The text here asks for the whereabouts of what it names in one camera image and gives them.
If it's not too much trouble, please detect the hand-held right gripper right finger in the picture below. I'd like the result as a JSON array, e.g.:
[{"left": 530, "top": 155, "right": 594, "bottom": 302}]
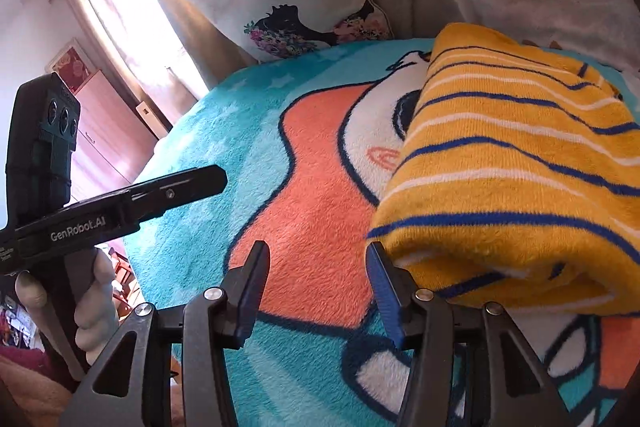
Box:
[{"left": 365, "top": 241, "right": 574, "bottom": 427}]

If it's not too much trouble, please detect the red floral wall picture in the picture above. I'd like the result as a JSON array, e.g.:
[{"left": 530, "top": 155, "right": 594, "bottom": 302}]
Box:
[{"left": 52, "top": 47, "right": 94, "bottom": 94}]

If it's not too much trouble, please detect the yellow striped sweater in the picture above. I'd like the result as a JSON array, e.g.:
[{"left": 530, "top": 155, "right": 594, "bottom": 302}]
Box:
[{"left": 366, "top": 23, "right": 640, "bottom": 316}]

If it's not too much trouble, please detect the person's left hand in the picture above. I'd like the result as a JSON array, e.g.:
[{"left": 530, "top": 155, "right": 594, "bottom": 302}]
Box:
[{"left": 15, "top": 249, "right": 120, "bottom": 365}]

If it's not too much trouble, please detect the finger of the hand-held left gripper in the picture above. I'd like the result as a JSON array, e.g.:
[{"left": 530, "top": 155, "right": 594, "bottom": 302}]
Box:
[{"left": 130, "top": 165, "right": 229, "bottom": 229}]

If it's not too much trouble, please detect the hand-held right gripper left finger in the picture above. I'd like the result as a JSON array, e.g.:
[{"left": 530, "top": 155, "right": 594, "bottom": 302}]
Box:
[{"left": 70, "top": 240, "right": 271, "bottom": 427}]

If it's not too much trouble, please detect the turquoise printed blanket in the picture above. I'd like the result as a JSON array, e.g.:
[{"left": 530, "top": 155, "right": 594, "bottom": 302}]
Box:
[{"left": 122, "top": 38, "right": 640, "bottom": 427}]

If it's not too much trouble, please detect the brown wooden wardrobe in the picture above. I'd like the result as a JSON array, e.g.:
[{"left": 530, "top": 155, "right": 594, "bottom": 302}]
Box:
[{"left": 65, "top": 69, "right": 161, "bottom": 200}]

